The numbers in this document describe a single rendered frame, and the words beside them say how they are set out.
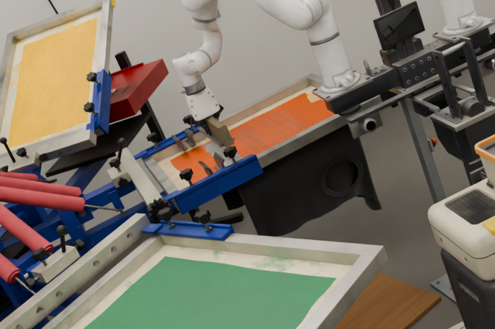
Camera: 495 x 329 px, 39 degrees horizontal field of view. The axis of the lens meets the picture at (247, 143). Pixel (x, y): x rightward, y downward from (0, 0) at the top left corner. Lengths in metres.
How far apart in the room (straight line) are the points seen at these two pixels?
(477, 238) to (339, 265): 0.32
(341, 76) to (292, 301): 0.82
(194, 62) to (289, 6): 0.48
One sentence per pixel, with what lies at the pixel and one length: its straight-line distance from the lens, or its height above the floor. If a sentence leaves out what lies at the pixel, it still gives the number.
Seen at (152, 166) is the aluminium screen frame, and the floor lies 0.99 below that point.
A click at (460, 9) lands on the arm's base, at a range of 2.31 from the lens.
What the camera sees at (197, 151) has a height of 0.95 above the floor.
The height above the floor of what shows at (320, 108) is 0.95.
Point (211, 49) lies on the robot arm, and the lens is 2.44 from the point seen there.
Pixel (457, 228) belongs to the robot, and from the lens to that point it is 1.75.
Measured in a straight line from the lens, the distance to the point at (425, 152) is 2.79.
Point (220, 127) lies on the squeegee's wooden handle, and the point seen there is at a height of 1.11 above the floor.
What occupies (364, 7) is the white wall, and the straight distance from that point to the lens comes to 4.99.
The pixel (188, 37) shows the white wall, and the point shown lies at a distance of 4.55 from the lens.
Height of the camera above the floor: 1.82
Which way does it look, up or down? 20 degrees down
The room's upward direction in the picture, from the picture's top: 23 degrees counter-clockwise
